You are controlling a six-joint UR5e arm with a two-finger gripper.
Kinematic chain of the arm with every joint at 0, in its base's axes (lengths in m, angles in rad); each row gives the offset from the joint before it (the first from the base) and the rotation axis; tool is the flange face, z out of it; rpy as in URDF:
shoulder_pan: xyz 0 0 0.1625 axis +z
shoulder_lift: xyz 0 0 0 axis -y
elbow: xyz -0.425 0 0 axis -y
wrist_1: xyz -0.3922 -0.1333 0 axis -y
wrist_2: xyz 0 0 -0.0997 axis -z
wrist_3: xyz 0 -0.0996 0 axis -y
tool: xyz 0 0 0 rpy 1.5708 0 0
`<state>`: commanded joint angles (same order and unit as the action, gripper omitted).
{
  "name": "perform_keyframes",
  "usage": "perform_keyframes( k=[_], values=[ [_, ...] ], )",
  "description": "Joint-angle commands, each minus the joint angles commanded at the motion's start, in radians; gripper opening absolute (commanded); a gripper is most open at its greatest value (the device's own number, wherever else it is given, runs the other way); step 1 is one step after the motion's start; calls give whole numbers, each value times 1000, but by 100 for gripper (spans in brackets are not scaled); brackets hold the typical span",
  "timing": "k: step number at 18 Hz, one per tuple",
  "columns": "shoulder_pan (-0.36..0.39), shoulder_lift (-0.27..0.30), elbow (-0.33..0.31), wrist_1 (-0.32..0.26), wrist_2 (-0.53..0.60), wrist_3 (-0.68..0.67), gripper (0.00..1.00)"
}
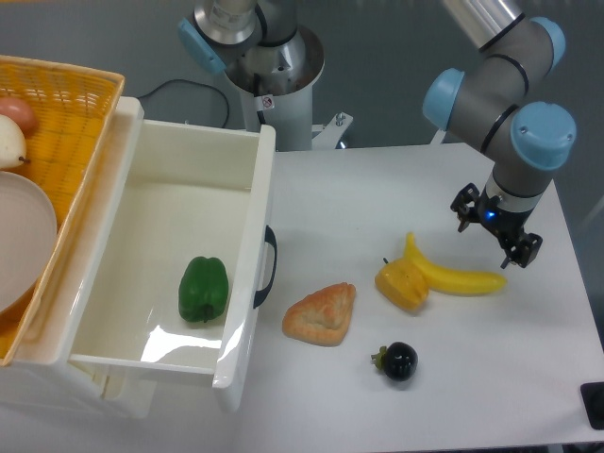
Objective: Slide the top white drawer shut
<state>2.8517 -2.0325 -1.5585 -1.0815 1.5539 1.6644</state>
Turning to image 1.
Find green bell pepper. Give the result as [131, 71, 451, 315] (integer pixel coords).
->
[178, 257, 229, 323]

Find black cable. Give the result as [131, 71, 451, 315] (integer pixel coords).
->
[136, 78, 231, 129]

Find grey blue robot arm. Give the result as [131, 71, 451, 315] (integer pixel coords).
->
[423, 1, 577, 268]

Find white plate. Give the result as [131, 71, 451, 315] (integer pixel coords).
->
[1, 172, 57, 311]

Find black corner object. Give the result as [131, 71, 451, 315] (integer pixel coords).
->
[580, 382, 604, 430]

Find white drawer cabinet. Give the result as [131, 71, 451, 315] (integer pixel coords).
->
[0, 96, 244, 420]

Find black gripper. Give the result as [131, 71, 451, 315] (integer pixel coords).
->
[450, 183, 543, 269]

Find white top drawer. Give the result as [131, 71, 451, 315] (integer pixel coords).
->
[71, 121, 276, 393]

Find white pear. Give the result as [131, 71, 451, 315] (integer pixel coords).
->
[0, 115, 30, 170]

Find black mangosteen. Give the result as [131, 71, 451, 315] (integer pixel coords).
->
[371, 342, 419, 382]

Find orange woven basket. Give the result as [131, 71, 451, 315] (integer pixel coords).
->
[1, 56, 125, 366]

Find yellow banana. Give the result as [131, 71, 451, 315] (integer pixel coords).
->
[403, 232, 508, 296]

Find yellow bell pepper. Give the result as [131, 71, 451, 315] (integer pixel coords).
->
[375, 258, 429, 311]

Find croissant bread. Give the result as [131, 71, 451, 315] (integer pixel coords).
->
[281, 282, 356, 347]

